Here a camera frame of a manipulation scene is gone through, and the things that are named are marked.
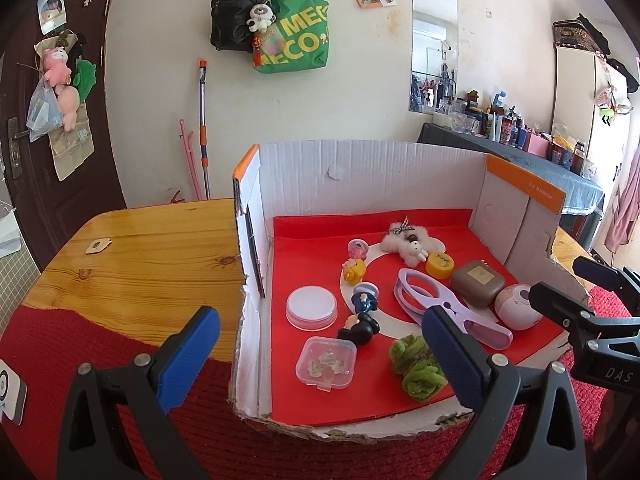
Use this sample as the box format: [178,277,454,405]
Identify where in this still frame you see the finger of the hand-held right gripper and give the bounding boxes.
[528,281,610,350]
[573,256,640,319]

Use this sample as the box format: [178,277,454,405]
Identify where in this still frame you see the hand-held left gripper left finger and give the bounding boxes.
[56,305,222,480]

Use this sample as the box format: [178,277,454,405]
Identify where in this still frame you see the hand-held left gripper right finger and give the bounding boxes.
[421,305,587,480]

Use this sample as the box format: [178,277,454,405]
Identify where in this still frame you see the large purple plastic clip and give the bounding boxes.
[393,267,515,350]

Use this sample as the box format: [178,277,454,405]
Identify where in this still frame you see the green fuzzy scrunchie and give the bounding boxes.
[389,334,447,402]

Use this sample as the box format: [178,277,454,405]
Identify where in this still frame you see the brown rounded case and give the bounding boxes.
[450,260,506,308]

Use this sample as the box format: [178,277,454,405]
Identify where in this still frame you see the orange round cap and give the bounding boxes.
[425,252,456,281]

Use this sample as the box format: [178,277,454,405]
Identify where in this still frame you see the black cartoon figurine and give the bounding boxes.
[336,312,378,347]

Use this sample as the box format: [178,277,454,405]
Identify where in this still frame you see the blue cartoon figurine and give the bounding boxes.
[351,282,380,316]

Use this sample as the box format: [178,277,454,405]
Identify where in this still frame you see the white fluffy plush rabbit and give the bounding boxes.
[381,215,446,267]

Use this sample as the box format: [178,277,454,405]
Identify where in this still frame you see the small clear plastic box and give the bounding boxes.
[294,336,357,392]

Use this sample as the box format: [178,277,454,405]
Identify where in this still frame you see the yellow cartoon figurine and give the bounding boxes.
[341,258,367,283]

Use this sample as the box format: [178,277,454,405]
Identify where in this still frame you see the white round container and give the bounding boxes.
[286,285,338,331]

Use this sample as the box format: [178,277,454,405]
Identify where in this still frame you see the orange and white cardboard box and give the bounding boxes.
[227,140,593,448]

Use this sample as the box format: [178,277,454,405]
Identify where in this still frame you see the pink curtain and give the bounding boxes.
[602,145,640,266]

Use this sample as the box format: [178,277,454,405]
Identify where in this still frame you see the side table with dark cloth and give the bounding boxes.
[417,122,606,256]

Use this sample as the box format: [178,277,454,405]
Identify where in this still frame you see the pink box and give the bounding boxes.
[522,135,551,158]

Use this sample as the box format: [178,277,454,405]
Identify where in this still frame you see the red knitted blanket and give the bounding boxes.
[0,282,640,480]

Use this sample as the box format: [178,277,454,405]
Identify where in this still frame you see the red liner with white print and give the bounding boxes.
[270,207,568,426]

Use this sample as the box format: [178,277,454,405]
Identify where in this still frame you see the pink and green hanging toy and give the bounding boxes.
[594,82,632,127]

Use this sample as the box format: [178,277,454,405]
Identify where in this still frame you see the small white device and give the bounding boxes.
[0,359,28,426]

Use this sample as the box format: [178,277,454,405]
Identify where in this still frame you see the white wardrobe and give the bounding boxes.
[550,40,640,261]

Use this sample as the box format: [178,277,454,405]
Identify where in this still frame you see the black garment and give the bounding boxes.
[607,57,640,93]

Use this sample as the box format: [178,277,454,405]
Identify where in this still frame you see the white paper sheets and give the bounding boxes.
[0,200,25,261]

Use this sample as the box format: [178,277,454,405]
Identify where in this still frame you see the beige hanging organizer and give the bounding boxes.
[49,105,96,182]

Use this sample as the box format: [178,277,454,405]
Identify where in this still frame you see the patterned bag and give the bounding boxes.
[552,12,613,56]

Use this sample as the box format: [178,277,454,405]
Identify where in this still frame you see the dark wooden door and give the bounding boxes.
[0,0,128,271]

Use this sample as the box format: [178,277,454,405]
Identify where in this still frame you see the clear plastic bag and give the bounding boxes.
[26,82,66,142]

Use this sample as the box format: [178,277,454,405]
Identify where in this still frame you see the green plush toy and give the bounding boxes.
[72,59,98,101]

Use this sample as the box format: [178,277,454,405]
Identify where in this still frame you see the pink plush toy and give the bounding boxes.
[41,46,81,131]

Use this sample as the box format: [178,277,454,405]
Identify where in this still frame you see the green tote bag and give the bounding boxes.
[255,0,331,75]

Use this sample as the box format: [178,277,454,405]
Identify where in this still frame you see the black bag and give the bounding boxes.
[210,0,268,53]

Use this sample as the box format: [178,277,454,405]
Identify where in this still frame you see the photo on door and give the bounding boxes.
[37,0,67,36]

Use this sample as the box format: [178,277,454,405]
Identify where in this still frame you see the mop handle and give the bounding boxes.
[197,60,212,201]

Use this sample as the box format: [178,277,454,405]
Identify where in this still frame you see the door handle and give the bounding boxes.
[7,117,30,181]

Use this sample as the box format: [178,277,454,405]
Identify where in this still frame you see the wall mirror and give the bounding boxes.
[409,0,459,113]

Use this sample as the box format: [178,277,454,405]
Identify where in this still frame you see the white plush keychain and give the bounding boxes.
[246,2,275,33]

